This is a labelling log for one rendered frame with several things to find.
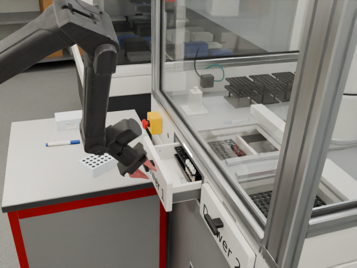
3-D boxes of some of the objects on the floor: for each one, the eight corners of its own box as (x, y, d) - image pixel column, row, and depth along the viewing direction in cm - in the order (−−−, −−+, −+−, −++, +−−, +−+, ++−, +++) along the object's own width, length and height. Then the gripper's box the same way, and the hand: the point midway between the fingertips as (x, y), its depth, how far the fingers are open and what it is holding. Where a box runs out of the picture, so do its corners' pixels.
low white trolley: (35, 346, 158) (1, 206, 121) (35, 243, 209) (11, 122, 172) (167, 310, 175) (171, 177, 138) (137, 223, 226) (134, 109, 189)
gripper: (126, 131, 112) (160, 157, 121) (103, 154, 113) (138, 179, 122) (131, 141, 106) (166, 168, 115) (107, 166, 107) (143, 191, 116)
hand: (150, 173), depth 118 cm, fingers closed on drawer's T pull, 3 cm apart
